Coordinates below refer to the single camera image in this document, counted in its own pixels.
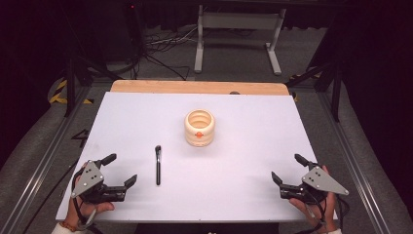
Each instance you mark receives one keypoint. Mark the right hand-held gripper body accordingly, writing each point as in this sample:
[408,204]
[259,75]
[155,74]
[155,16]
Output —
[319,182]

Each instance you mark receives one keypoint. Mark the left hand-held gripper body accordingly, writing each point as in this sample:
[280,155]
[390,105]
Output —
[87,180]

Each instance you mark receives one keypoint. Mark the black pen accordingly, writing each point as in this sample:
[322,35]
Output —
[158,165]

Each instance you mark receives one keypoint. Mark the cream ribbed pen holder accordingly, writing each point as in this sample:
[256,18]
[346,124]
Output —
[199,128]

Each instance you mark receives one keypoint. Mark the person's left hand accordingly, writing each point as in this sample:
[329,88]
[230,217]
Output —
[87,209]

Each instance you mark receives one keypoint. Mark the person's right hand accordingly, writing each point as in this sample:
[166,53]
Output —
[319,211]

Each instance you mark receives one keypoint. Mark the white board sheet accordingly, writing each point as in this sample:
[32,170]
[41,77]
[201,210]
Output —
[227,182]

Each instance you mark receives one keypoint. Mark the person's white right sleeve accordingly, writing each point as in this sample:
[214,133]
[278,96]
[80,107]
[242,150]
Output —
[334,231]

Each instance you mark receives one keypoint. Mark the person's white sleeve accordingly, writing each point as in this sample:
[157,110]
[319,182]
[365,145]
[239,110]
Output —
[60,230]
[334,231]

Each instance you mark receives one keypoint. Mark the person's white left sleeve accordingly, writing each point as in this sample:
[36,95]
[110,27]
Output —
[60,230]

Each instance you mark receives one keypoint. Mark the black tripod stand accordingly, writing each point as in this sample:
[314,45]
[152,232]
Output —
[71,81]
[336,91]

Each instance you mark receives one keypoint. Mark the wooden table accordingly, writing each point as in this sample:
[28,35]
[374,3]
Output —
[181,87]

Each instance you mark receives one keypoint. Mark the black box with red light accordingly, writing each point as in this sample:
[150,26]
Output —
[133,29]

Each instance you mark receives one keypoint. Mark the white metal stand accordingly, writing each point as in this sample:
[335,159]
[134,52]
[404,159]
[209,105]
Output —
[238,21]

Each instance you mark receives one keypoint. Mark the aluminium rail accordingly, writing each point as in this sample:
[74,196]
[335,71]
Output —
[35,175]
[354,162]

